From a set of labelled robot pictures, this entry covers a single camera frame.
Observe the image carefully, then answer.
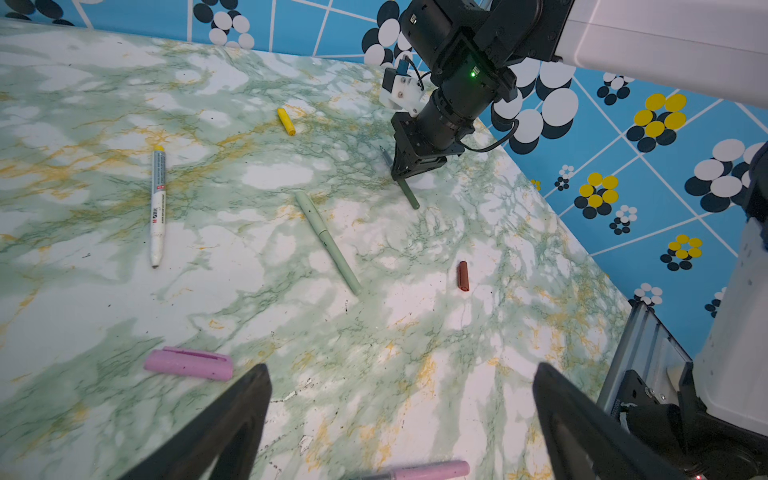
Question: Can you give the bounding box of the pink pen cap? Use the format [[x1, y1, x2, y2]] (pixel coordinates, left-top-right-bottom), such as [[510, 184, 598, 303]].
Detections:
[[144, 346, 233, 381]]

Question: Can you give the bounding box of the pink pen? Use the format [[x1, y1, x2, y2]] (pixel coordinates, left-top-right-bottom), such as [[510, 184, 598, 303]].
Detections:
[[360, 460, 470, 480]]

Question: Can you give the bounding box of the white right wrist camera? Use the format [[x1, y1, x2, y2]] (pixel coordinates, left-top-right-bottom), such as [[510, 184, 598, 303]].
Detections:
[[379, 67, 426, 117]]

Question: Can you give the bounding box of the light green pen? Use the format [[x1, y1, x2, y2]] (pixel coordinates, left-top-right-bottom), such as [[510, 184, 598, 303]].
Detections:
[[294, 191, 362, 295]]

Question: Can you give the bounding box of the brown pen cap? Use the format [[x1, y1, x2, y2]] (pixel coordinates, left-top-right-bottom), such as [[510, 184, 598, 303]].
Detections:
[[457, 261, 470, 292]]

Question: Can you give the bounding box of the yellow pen cap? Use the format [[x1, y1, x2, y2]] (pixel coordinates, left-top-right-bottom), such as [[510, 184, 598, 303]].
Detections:
[[277, 108, 296, 136]]

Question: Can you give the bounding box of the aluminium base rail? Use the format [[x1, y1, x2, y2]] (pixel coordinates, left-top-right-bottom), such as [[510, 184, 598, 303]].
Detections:
[[597, 302, 692, 419]]

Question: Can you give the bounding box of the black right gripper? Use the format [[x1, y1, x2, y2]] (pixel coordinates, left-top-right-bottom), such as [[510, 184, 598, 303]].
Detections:
[[391, 89, 480, 181]]

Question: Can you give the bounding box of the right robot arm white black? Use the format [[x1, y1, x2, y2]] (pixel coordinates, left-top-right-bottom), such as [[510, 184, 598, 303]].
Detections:
[[392, 1, 767, 434]]

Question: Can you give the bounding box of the dark green pen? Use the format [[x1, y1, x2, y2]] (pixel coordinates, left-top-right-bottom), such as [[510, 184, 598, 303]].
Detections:
[[380, 147, 420, 210]]

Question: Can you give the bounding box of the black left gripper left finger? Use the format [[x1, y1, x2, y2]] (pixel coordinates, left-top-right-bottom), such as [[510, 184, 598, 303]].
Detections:
[[123, 364, 272, 479]]

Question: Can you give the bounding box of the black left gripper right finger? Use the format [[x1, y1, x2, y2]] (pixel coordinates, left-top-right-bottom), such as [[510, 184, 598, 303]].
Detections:
[[532, 363, 685, 480]]

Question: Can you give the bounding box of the white marker pen yellow end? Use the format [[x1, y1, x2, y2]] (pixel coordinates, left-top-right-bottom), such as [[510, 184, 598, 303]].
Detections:
[[150, 146, 166, 269]]

